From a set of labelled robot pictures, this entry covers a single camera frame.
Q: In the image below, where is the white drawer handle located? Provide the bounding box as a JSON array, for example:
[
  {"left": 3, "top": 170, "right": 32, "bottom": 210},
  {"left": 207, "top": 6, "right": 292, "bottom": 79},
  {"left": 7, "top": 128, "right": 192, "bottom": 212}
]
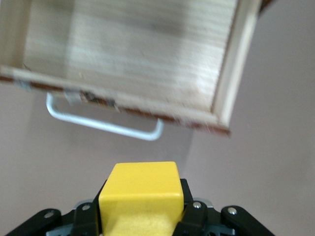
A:
[{"left": 46, "top": 92, "right": 164, "bottom": 142}]

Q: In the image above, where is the light wood drawer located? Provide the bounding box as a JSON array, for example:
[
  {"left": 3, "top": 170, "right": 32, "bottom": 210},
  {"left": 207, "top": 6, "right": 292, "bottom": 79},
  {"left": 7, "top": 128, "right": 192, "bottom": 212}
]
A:
[{"left": 0, "top": 0, "right": 262, "bottom": 139}]

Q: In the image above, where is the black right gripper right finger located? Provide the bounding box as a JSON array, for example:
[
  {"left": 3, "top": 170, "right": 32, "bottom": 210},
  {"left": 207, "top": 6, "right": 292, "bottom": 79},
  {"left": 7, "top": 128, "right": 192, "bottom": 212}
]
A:
[{"left": 175, "top": 178, "right": 274, "bottom": 236}]

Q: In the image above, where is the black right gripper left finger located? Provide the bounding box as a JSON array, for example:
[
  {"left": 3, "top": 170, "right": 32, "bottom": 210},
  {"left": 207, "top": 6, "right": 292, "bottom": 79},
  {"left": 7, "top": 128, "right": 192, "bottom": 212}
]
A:
[{"left": 4, "top": 179, "right": 109, "bottom": 236}]

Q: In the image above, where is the yellow block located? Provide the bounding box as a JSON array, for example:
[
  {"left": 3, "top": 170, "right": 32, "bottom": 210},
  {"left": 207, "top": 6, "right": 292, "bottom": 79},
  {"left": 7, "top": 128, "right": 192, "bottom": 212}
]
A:
[{"left": 98, "top": 161, "right": 185, "bottom": 236}]

